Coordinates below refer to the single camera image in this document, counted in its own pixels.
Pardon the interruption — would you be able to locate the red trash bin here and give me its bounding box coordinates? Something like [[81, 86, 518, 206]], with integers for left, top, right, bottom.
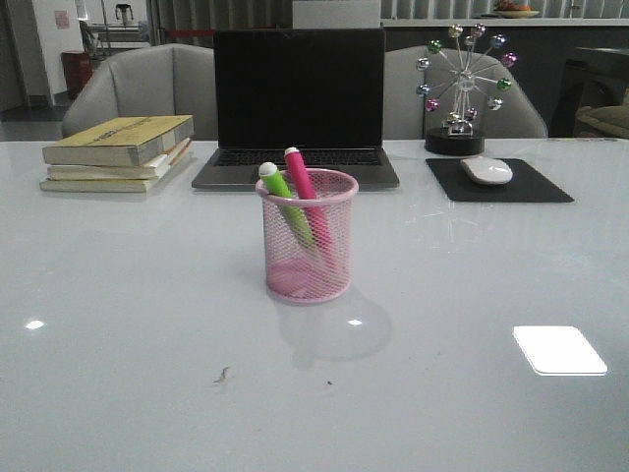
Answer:
[[61, 50, 92, 99]]

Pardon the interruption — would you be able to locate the bottom yellow book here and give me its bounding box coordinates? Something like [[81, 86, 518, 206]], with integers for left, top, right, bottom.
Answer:
[[39, 160, 181, 193]]

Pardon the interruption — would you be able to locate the black mouse pad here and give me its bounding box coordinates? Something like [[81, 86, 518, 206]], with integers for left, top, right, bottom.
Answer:
[[426, 158, 574, 203]]

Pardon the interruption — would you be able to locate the pink mesh pen holder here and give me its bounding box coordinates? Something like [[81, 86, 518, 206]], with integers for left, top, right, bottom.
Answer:
[[256, 168, 359, 304]]

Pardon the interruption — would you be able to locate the pink highlighter pen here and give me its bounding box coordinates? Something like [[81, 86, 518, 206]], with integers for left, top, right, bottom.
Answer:
[[284, 147, 337, 270]]

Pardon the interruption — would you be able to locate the grey open laptop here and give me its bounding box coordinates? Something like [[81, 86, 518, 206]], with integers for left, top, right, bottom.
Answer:
[[192, 28, 399, 192]]

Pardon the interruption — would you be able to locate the white cabinet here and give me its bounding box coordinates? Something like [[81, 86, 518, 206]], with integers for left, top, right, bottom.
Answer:
[[292, 0, 380, 30]]

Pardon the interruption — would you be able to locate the fruit plate on counter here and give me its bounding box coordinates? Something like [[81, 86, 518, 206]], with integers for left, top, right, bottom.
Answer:
[[493, 0, 540, 19]]

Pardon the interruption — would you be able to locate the grey armchair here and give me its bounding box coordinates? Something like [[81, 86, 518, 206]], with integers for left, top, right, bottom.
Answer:
[[61, 43, 218, 141], [383, 46, 547, 140]]

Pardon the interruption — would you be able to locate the olive cushion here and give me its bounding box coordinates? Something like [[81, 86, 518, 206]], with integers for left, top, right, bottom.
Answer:
[[576, 105, 628, 139]]

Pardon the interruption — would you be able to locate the ferris wheel desk ornament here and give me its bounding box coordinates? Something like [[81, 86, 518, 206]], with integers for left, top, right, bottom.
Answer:
[[416, 23, 513, 156]]

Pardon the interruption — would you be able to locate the dark side table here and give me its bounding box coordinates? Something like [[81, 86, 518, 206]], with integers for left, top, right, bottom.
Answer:
[[549, 47, 628, 139]]

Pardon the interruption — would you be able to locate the yellow book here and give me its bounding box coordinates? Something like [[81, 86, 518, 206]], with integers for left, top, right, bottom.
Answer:
[[39, 160, 181, 193], [42, 115, 195, 167]]

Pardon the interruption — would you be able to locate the grey left armchair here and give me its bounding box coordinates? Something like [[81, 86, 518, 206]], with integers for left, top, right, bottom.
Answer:
[[61, 43, 218, 141]]

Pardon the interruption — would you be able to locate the white counter shelf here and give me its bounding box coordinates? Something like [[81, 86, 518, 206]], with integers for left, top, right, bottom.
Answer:
[[380, 17, 628, 28]]

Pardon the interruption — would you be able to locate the green highlighter pen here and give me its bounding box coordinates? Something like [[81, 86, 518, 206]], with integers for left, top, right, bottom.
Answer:
[[257, 161, 320, 257]]

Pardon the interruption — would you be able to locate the grey right armchair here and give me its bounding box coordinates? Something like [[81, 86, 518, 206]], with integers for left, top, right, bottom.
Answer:
[[383, 46, 547, 140]]

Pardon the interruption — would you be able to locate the white computer mouse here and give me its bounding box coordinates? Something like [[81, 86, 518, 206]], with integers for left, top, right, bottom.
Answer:
[[460, 156, 513, 185]]

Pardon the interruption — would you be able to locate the yellow top book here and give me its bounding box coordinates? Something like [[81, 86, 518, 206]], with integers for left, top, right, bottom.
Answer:
[[42, 115, 195, 167]]

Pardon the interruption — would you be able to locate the red barrier belt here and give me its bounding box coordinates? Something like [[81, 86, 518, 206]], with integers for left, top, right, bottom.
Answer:
[[165, 29, 215, 38]]

